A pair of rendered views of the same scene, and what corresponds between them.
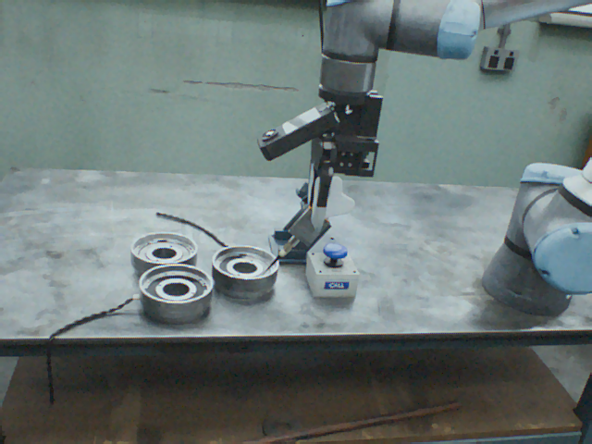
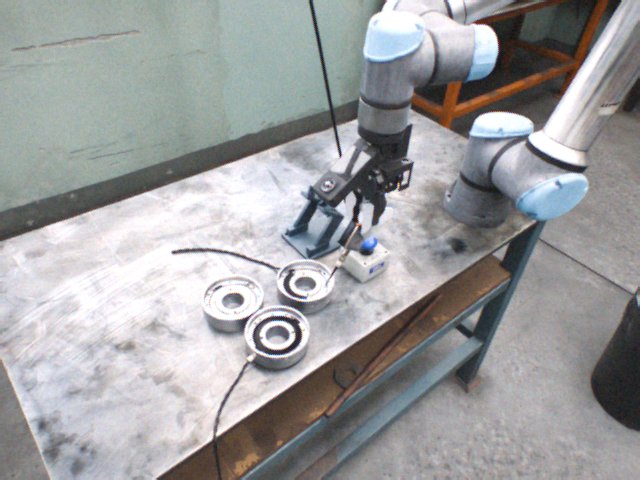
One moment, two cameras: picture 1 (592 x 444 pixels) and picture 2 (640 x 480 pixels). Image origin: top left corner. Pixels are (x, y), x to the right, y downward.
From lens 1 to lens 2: 47 cm
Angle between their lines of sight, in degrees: 29
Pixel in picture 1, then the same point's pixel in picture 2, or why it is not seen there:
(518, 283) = (481, 209)
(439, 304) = (439, 247)
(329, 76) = (379, 124)
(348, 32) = (398, 85)
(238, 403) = not seen: hidden behind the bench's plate
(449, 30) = (479, 63)
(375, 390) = not seen: hidden behind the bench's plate
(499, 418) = (465, 293)
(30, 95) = not seen: outside the picture
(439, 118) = (270, 27)
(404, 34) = (443, 74)
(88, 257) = (159, 333)
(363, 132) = (399, 155)
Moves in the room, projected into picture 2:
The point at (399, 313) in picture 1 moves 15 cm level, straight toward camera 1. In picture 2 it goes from (423, 268) to (455, 326)
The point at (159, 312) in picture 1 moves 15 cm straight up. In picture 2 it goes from (283, 364) to (284, 300)
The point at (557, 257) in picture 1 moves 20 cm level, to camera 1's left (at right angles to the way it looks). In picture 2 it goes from (544, 203) to (456, 230)
